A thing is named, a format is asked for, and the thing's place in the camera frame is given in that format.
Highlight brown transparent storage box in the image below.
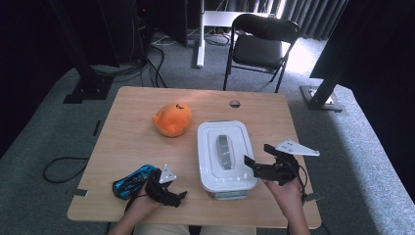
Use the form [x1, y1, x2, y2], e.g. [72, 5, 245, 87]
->
[207, 188, 250, 201]

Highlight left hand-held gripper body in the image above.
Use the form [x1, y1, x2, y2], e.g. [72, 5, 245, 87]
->
[144, 164, 179, 205]

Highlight black curtain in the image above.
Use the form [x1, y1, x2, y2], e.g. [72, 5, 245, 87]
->
[308, 0, 415, 204]
[0, 0, 79, 160]

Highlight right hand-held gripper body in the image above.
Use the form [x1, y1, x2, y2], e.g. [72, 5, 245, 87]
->
[255, 138, 321, 187]

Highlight blue toy car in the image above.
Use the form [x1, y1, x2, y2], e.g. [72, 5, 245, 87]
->
[112, 164, 159, 201]

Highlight black folding chair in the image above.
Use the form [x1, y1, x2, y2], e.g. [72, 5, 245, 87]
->
[222, 13, 301, 94]

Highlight person's beige trousers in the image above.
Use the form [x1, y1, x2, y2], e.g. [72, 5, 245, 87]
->
[132, 222, 257, 235]

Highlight black floor cable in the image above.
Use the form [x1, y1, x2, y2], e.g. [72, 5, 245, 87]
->
[42, 157, 91, 184]

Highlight black panel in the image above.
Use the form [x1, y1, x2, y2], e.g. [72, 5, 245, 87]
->
[152, 0, 189, 48]

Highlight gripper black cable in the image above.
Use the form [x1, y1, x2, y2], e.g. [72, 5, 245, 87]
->
[123, 192, 149, 213]
[293, 162, 310, 203]

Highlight person's right hand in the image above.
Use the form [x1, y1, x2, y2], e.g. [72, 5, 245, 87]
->
[262, 177, 305, 220]

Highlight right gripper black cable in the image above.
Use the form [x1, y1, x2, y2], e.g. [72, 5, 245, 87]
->
[293, 162, 310, 203]

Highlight white box lid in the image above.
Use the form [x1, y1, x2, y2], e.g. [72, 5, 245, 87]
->
[196, 119, 258, 194]

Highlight bundle of black cables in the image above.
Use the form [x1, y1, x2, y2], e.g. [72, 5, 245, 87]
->
[91, 45, 169, 89]

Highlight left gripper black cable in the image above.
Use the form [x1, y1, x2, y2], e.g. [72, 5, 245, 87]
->
[123, 192, 149, 213]

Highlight orange plush toy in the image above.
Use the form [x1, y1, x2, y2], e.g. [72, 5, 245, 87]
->
[152, 102, 193, 138]

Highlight black metal stand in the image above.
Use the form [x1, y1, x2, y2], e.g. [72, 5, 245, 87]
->
[47, 0, 115, 105]
[300, 19, 363, 114]

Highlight grey curtain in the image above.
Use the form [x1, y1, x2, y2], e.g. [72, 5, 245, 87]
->
[224, 0, 348, 41]

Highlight person's left hand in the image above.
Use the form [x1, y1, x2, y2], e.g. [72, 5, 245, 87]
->
[125, 190, 165, 220]

